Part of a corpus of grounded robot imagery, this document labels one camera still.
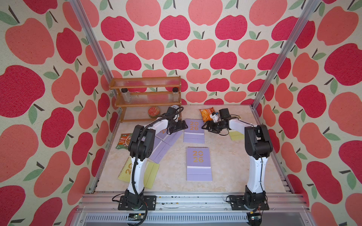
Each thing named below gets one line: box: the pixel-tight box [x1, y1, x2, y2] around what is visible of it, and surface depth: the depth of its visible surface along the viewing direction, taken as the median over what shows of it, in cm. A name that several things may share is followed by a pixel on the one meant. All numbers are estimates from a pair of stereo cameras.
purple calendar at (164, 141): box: [152, 128, 184, 153], surface depth 100 cm
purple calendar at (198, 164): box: [186, 146, 213, 182], surface depth 88 cm
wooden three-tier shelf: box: [109, 75, 182, 123], surface depth 111 cm
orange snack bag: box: [198, 106, 216, 123], surface depth 113 cm
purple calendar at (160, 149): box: [148, 137, 172, 164], surface depth 97 cm
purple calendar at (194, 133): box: [183, 118, 205, 144], surface depth 104 cm
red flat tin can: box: [147, 105, 160, 119], surface depth 113 cm
